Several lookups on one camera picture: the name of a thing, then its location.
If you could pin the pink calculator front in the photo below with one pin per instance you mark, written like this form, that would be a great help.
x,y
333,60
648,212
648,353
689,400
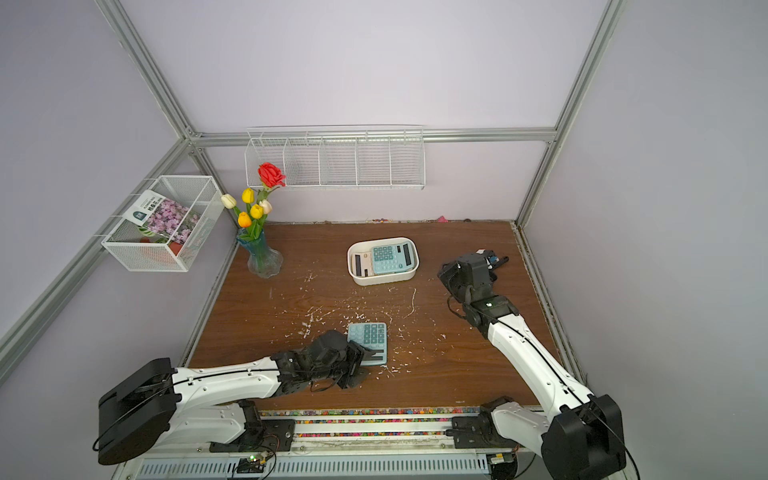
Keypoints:
x,y
363,262

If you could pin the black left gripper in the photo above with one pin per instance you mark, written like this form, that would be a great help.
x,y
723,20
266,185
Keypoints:
x,y
356,353

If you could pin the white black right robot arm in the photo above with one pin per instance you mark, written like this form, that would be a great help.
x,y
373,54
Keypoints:
x,y
577,434

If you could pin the teal calculator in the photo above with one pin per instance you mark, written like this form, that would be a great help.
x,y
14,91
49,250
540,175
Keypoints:
x,y
388,259
373,338

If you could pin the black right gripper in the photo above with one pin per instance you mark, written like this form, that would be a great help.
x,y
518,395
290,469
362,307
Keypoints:
x,y
447,273

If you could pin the white wire basket left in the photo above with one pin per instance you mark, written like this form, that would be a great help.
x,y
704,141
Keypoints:
x,y
124,242

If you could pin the white plastic storage box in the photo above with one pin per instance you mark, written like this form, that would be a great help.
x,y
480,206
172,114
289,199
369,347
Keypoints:
x,y
366,246

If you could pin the white wire wall shelf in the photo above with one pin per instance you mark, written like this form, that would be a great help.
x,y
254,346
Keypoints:
x,y
339,157

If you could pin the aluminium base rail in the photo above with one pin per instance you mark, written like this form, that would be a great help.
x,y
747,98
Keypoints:
x,y
407,443

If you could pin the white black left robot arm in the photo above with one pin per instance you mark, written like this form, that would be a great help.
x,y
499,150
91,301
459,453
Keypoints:
x,y
161,405

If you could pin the artificial tulip bouquet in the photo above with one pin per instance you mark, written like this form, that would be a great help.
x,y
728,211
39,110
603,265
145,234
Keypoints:
x,y
252,218

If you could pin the purple flower pot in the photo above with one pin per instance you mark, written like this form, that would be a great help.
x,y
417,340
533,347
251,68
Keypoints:
x,y
171,224

